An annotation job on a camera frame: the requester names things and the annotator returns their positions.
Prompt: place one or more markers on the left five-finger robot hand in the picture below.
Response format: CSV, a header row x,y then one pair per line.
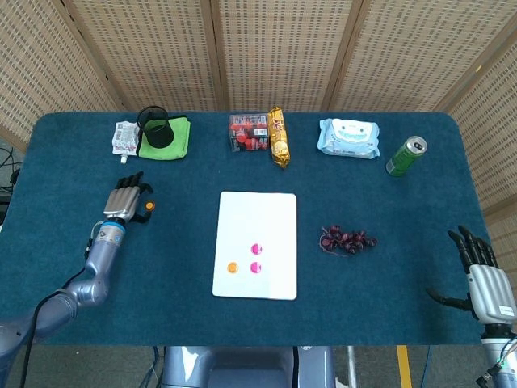
x,y
121,202

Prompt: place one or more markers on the right five-finger robot hand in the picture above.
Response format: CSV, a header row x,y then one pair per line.
x,y
490,293

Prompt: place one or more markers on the orange disc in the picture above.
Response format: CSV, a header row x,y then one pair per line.
x,y
233,267
150,205

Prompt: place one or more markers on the pink disc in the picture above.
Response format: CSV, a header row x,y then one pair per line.
x,y
257,248
256,267

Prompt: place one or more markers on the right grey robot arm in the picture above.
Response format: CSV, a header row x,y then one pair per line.
x,y
490,347

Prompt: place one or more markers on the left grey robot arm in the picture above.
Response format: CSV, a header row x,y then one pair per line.
x,y
97,262

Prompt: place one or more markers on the white magnetic board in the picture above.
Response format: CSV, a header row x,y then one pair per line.
x,y
258,218

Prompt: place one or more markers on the white spout pouch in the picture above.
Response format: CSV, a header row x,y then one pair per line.
x,y
125,139

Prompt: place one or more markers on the black mesh pen holder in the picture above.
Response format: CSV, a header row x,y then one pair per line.
x,y
159,135

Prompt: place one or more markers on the folded green cloth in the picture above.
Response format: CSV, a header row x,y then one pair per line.
x,y
179,137

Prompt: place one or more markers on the blue felt table cover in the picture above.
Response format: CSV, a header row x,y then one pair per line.
x,y
363,299

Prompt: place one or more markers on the red snack package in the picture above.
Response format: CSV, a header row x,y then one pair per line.
x,y
248,135

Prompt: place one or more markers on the dark red grape bunch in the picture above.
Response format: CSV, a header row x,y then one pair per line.
x,y
347,240

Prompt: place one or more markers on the green drink can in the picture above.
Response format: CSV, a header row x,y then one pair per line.
x,y
404,159

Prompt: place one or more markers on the golden snack bag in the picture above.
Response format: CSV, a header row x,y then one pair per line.
x,y
279,141

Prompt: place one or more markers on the grey robot torso base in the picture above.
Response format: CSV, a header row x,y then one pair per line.
x,y
242,368

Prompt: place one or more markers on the light blue wet wipes pack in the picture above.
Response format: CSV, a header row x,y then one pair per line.
x,y
349,139

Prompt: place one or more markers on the woven bamboo folding screen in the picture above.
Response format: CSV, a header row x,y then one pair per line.
x,y
282,48

